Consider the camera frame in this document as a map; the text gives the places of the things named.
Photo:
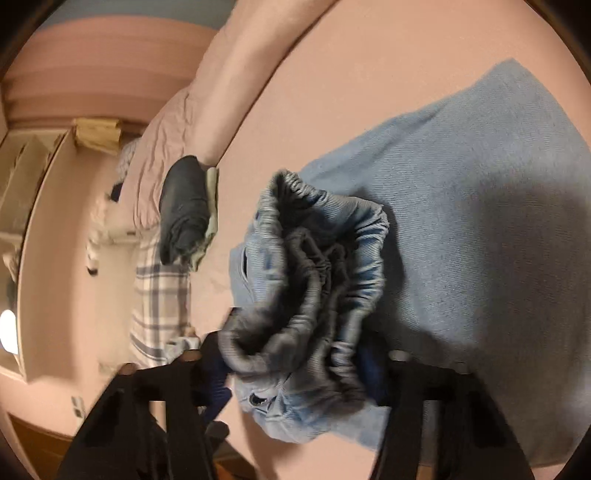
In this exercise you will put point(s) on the blue checked pillow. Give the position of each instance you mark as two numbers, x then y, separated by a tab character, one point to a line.
127	161

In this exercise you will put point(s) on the pink duvet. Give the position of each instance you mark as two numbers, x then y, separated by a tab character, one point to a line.
240	69

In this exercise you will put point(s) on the yellow tasselled cloth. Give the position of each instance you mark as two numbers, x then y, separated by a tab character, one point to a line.
99	134

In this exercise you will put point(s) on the folded dark blue jeans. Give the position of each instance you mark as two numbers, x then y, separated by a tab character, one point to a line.
184	207

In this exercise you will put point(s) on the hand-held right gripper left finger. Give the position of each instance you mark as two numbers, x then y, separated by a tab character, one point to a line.
184	406

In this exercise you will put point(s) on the blue curtain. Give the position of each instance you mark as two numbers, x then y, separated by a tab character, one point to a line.
138	6

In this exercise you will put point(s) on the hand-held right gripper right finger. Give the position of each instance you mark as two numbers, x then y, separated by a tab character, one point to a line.
415	406

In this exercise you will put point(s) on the cream headboard shelf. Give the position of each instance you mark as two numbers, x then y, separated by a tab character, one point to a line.
23	184

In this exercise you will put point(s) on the white plush toy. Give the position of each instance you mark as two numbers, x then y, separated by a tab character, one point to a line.
98	240

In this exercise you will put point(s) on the folded pale green cloth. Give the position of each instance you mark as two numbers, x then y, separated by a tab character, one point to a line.
213	194

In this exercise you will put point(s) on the pink curtain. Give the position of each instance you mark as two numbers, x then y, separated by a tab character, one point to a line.
92	64

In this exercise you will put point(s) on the light blue denim pants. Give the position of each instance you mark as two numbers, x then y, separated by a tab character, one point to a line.
461	230

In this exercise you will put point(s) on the plaid pillow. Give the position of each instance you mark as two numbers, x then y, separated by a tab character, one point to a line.
157	300

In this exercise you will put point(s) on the pink pillow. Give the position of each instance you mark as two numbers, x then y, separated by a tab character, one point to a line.
157	152

